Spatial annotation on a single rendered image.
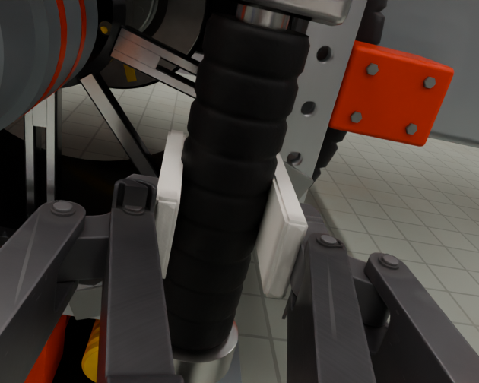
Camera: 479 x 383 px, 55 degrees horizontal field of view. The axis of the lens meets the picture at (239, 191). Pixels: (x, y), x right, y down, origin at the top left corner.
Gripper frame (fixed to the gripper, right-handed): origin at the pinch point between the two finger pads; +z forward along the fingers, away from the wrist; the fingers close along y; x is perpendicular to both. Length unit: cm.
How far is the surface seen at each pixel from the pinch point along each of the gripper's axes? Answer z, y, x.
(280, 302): 107, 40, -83
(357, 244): 158, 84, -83
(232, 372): 66, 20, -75
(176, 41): 69, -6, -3
